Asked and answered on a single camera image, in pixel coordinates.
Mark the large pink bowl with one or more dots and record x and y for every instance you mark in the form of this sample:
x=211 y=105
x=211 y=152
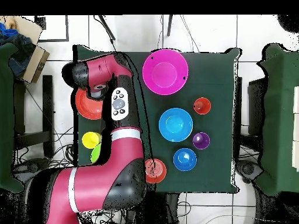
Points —
x=165 y=72

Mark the green bowl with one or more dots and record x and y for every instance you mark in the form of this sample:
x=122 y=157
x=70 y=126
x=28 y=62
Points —
x=95 y=154

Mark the large shallow orange bowl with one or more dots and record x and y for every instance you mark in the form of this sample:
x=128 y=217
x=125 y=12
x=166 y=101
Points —
x=87 y=109

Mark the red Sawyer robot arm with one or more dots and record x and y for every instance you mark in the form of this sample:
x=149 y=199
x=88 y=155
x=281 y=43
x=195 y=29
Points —
x=126 y=151

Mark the light blue bowl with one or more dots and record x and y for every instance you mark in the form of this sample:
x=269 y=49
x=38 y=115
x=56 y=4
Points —
x=175 y=124

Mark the small orange bowl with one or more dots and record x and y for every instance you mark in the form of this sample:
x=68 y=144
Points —
x=158 y=171

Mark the small dark blue bowl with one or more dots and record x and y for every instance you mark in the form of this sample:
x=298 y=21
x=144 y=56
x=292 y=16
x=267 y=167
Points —
x=185 y=159

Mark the purple cup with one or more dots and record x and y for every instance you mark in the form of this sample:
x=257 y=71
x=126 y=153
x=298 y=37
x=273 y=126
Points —
x=201 y=141

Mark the orange cup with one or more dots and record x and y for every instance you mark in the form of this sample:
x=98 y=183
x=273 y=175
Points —
x=202 y=106

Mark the yellow cup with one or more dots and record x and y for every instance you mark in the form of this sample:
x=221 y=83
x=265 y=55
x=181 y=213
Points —
x=90 y=140

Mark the dark green table cloth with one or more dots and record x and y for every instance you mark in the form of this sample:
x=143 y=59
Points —
x=210 y=77

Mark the black box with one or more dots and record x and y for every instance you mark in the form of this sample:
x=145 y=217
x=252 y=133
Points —
x=257 y=105

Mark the green cloth covered table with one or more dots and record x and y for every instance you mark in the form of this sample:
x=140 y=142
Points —
x=5 y=116
x=272 y=116

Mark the white boxes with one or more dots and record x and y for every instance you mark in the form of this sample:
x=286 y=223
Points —
x=296 y=128

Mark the beige board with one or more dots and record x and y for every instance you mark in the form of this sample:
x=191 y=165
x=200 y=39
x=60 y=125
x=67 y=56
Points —
x=26 y=28

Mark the black stool frame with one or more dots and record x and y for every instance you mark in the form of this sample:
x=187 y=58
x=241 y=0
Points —
x=48 y=105

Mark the black camera tripod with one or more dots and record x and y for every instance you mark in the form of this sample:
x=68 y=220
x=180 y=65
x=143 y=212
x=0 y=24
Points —
x=108 y=29

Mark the black floor frame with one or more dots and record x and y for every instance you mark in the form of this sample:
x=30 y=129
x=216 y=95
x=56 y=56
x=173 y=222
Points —
x=53 y=40

